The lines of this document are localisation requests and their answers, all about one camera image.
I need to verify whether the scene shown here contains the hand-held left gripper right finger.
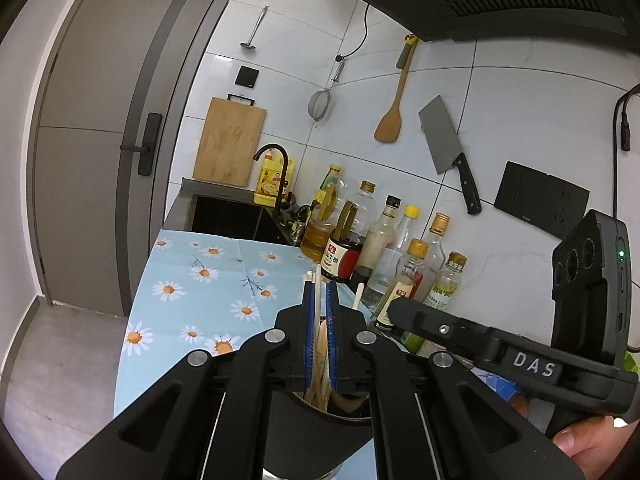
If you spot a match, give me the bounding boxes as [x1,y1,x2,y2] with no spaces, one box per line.
[325,280,586,480]

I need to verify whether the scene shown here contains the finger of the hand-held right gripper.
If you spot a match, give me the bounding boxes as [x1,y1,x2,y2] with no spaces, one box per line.
[388,295,505,362]

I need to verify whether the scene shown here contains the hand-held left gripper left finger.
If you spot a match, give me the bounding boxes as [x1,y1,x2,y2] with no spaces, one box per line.
[55,280,317,480]

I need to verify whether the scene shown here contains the yellow handled cartoon ceramic spoon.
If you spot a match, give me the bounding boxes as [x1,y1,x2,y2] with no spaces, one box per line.
[309,317,333,401]

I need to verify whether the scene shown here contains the black cylindrical utensil holder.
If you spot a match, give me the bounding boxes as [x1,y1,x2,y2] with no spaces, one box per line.
[260,385,376,480]

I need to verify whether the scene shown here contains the person's right hand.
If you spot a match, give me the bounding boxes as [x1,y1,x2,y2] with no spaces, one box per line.
[550,412,633,480]

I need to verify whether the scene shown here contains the gold capped green label bottle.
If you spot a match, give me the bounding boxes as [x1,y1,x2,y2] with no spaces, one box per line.
[422,251,468,313]

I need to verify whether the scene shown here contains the orange capped red label bottle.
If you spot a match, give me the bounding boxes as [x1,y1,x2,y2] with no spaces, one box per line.
[375,238,431,331]

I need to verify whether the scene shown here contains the tall gold capped bottle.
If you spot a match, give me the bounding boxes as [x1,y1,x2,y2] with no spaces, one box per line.
[422,212,451,301]

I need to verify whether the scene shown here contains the soy sauce jug red label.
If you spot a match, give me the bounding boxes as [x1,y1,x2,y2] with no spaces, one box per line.
[320,180,383,283]

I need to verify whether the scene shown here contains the golden cooking oil jug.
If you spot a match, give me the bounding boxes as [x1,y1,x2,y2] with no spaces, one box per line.
[300,164,346,265]

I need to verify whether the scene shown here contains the black capped clear bottle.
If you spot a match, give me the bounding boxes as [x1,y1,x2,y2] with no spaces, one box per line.
[350,195,403,306]

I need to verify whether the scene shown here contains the yellow capped clear bottle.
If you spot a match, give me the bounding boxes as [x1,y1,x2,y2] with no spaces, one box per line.
[380,204,421,306]

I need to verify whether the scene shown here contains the blue daisy print tablecloth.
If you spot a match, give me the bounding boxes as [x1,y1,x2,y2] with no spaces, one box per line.
[114,230,373,480]

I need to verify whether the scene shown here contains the dark kitchen sink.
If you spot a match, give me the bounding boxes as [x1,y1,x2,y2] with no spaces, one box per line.
[182,177,301,247]

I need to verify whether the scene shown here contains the yellow detergent bottle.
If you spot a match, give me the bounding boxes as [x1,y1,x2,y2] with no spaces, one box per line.
[253,154,296,207]

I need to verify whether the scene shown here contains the black sink faucet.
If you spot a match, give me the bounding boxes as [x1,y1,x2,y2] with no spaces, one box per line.
[252,144,291,211]

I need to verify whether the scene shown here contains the hanging wooden spatula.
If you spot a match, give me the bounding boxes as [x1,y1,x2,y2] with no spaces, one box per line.
[374,34,418,144]

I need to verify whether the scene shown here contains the wooden cutting board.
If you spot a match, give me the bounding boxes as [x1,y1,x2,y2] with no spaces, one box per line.
[192,94,267,188]

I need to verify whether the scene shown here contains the hanging metal strainer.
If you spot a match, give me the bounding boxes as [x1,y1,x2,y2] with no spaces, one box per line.
[309,55,347,123]

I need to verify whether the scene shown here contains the grey door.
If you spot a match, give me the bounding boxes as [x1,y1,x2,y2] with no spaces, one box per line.
[32,0,241,321]

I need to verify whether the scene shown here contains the hanging metal ladle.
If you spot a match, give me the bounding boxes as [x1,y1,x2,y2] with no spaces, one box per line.
[240,4,270,52]

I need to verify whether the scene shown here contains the black wall outlet panel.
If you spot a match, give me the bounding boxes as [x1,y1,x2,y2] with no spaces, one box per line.
[494,161,590,240]

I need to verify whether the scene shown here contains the thick black cable with plug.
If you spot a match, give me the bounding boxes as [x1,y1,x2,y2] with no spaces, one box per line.
[612,82,640,211]

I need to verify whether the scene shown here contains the black handled cleaver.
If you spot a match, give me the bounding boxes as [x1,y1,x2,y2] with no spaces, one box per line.
[418,95,482,216]

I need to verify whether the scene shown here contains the black door handle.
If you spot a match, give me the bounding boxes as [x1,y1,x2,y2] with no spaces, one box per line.
[120,112,163,177]

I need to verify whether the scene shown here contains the thin black hood cable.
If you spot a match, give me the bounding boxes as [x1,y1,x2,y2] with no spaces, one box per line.
[335,4,371,61]

